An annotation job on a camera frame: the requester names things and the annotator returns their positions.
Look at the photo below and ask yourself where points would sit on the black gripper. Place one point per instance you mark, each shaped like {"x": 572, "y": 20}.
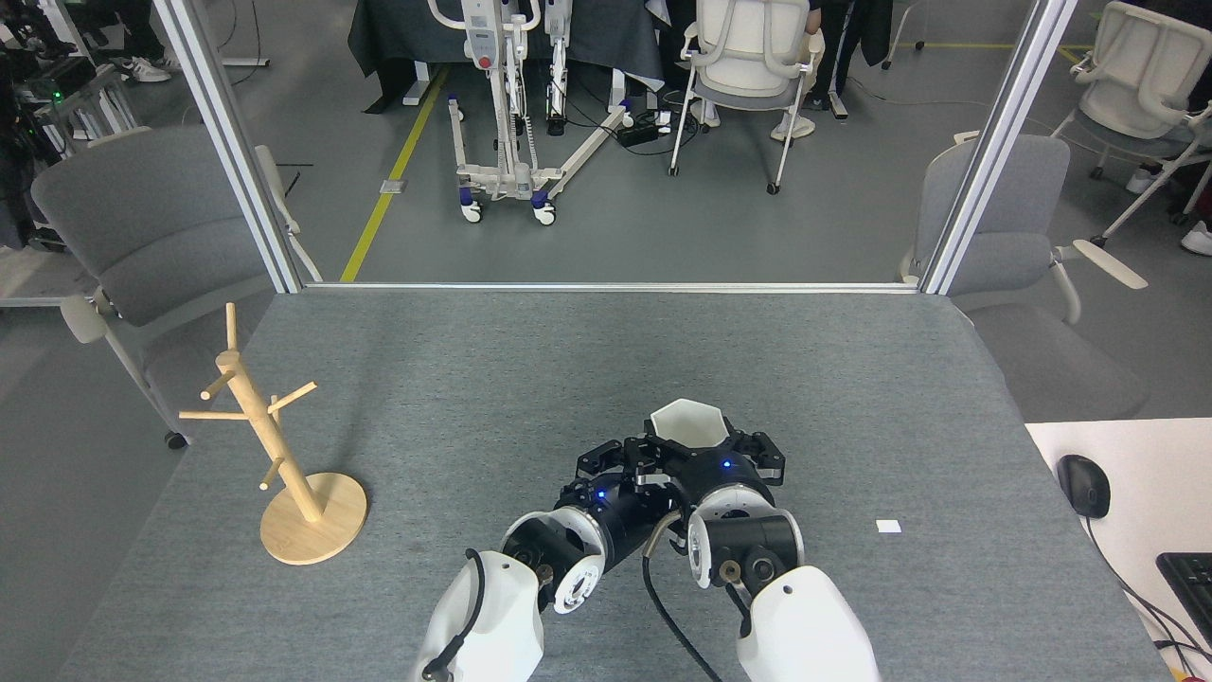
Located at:
{"x": 625, "y": 511}
{"x": 720, "y": 469}

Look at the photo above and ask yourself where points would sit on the white hexagonal cup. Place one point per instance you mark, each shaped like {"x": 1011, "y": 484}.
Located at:
{"x": 689, "y": 421}

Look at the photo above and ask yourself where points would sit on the wooden cup rack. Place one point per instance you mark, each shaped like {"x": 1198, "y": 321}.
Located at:
{"x": 312, "y": 530}

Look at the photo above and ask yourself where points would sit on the white stand on wheels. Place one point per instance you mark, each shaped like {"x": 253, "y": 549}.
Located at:
{"x": 519, "y": 175}

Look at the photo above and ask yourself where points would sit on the black computer mouse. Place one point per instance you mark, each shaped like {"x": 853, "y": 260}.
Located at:
{"x": 1084, "y": 485}

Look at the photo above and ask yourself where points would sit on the person's white shoe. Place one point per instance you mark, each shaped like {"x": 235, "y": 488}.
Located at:
{"x": 1143, "y": 182}
{"x": 705, "y": 114}
{"x": 1199, "y": 239}
{"x": 793, "y": 128}

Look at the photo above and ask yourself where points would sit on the black power strip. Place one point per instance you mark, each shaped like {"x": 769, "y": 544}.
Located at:
{"x": 639, "y": 133}

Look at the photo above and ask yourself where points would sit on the grey upholstered chair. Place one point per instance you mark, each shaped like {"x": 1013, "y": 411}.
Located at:
{"x": 161, "y": 227}
{"x": 1018, "y": 218}

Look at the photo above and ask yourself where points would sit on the white desk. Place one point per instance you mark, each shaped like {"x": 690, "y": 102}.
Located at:
{"x": 1155, "y": 474}

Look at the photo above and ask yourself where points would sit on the white mesh office chair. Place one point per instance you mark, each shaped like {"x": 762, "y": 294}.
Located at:
{"x": 1146, "y": 66}
{"x": 753, "y": 57}

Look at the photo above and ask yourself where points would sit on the person in dark trousers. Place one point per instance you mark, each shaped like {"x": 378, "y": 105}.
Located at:
{"x": 843, "y": 47}

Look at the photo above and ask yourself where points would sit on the table with dark cloth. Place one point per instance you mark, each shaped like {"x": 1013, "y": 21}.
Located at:
{"x": 606, "y": 38}

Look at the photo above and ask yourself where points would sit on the black keyboard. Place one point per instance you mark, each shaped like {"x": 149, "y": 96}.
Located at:
{"x": 1191, "y": 583}

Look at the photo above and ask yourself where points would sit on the person with white shoes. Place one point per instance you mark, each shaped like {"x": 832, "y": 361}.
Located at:
{"x": 144, "y": 68}

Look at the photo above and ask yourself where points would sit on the metal equipment cart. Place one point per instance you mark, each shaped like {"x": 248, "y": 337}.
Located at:
{"x": 57, "y": 95}

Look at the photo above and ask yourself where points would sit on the silver frame rail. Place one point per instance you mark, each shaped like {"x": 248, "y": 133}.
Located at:
{"x": 606, "y": 287}

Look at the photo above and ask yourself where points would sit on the silver frame post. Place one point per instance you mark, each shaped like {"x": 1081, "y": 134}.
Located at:
{"x": 994, "y": 142}
{"x": 227, "y": 123}

